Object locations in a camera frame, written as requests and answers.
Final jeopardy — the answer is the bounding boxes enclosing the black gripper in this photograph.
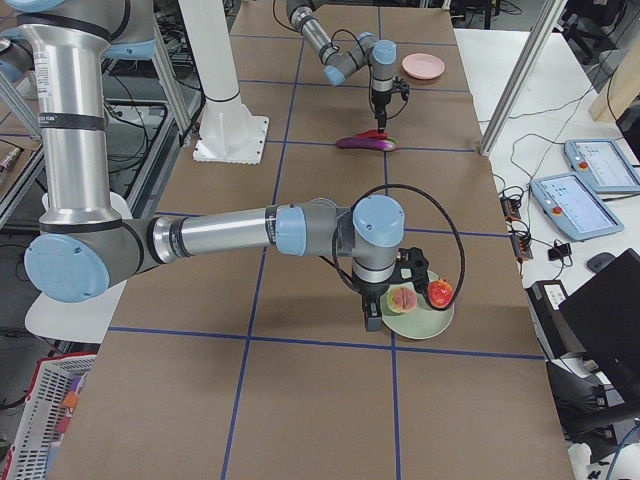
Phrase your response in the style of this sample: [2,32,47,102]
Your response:
[352,247,430,331]
[370,76,410,126]

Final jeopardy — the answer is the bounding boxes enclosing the pink round plate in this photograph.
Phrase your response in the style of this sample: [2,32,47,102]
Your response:
[402,53,445,80]

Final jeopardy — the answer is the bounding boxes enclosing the white plastic chair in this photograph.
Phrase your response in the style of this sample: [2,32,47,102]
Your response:
[25,193,132,344]

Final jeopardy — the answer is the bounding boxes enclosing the near blue teach pendant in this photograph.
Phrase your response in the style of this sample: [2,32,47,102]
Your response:
[530,173,624,241]

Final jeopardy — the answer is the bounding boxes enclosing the far blue teach pendant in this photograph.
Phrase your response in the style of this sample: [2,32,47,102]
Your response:
[564,139,639,194]

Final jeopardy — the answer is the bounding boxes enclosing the light green round plate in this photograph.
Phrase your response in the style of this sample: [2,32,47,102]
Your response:
[381,282,454,340]

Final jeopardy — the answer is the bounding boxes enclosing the black laptop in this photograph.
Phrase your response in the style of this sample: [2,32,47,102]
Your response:
[560,248,639,399]

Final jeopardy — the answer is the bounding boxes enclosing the aluminium frame post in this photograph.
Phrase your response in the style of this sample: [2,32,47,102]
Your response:
[479,0,567,157]

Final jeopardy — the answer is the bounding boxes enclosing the red chili pepper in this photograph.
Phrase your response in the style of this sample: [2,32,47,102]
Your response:
[356,129,388,140]

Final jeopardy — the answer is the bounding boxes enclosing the black office chair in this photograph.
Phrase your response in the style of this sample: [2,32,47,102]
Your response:
[561,0,626,64]

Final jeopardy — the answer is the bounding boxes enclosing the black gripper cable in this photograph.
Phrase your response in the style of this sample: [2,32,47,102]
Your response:
[330,183,466,312]

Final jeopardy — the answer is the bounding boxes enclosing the white red plastic basket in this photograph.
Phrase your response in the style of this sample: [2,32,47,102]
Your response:
[2,353,96,479]

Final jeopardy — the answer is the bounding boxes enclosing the purple eggplant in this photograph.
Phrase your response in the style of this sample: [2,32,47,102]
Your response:
[335,136,397,152]

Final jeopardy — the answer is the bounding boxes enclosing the yellow pink peach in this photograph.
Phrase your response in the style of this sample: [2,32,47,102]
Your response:
[386,286,418,314]

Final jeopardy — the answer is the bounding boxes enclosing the blue teach pendant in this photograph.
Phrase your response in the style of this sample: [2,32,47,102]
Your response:
[564,139,639,194]
[530,173,624,241]

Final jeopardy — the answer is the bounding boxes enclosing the black computer mouse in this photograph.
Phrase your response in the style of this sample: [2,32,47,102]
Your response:
[586,252,616,274]

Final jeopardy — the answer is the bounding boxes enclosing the orange terminal block strip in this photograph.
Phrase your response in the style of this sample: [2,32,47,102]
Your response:
[500,196,533,263]

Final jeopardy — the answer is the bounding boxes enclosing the red pomegranate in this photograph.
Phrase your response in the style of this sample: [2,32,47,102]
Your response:
[427,279,454,309]

